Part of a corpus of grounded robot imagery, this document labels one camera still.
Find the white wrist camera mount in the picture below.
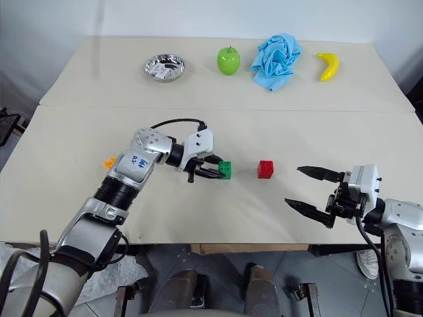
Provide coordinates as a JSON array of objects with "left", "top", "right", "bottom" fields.
[
  {"left": 348, "top": 163, "right": 381, "bottom": 213},
  {"left": 180, "top": 129, "right": 214, "bottom": 173}
]

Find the black shoulder cable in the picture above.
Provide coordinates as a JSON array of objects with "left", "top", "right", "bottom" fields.
[{"left": 0, "top": 229, "right": 67, "bottom": 317}]

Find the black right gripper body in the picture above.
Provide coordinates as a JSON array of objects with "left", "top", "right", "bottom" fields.
[{"left": 325, "top": 180, "right": 367, "bottom": 226}]

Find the clear plastic wrap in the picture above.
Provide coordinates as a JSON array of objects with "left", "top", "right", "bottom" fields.
[{"left": 0, "top": 243, "right": 149, "bottom": 306}]

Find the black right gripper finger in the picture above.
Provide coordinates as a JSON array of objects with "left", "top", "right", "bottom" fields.
[
  {"left": 284, "top": 197, "right": 335, "bottom": 230},
  {"left": 296, "top": 165, "right": 347, "bottom": 183}
]

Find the white sneaker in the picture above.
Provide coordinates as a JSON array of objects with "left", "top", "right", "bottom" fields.
[{"left": 356, "top": 248, "right": 379, "bottom": 281}]

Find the metal clamp bracket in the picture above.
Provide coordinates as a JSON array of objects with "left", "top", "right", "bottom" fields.
[
  {"left": 114, "top": 279, "right": 143, "bottom": 317},
  {"left": 285, "top": 281, "right": 321, "bottom": 317}
]

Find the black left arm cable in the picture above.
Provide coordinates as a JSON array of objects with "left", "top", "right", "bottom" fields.
[{"left": 150, "top": 118, "right": 208, "bottom": 133}]

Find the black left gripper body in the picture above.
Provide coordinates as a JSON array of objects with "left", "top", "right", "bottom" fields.
[{"left": 187, "top": 157, "right": 208, "bottom": 184}]

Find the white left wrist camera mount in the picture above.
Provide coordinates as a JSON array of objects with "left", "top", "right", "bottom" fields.
[{"left": 180, "top": 129, "right": 214, "bottom": 173}]

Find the green apple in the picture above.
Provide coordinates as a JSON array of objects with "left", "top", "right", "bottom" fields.
[{"left": 216, "top": 46, "right": 242, "bottom": 77}]

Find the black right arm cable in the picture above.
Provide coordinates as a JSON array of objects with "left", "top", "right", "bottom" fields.
[{"left": 354, "top": 217, "right": 396, "bottom": 317}]

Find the crumpled blue cloth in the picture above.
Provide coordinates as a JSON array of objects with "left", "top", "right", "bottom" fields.
[{"left": 249, "top": 33, "right": 303, "bottom": 94}]

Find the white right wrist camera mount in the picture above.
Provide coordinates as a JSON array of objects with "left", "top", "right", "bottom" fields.
[{"left": 348, "top": 163, "right": 381, "bottom": 213}]

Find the yellow banana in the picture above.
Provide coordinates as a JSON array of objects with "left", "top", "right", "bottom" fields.
[{"left": 317, "top": 52, "right": 340, "bottom": 83}]

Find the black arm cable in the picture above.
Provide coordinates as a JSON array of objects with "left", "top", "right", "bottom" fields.
[
  {"left": 150, "top": 118, "right": 208, "bottom": 133},
  {"left": 354, "top": 217, "right": 396, "bottom": 317}
]

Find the brown cardboard under table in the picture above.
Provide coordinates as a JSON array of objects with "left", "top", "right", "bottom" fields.
[{"left": 190, "top": 243, "right": 309, "bottom": 256}]

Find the black frame beside table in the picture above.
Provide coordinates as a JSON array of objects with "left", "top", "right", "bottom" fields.
[{"left": 0, "top": 106, "right": 28, "bottom": 148}]

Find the shiny metal bowl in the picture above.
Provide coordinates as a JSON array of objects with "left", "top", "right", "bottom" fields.
[{"left": 142, "top": 53, "right": 187, "bottom": 84}]

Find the red toy brick cube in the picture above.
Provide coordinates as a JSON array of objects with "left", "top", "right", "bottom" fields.
[{"left": 256, "top": 160, "right": 275, "bottom": 180}]

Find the green toy brick cube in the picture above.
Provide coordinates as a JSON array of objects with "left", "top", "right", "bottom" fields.
[{"left": 217, "top": 160, "right": 233, "bottom": 181}]

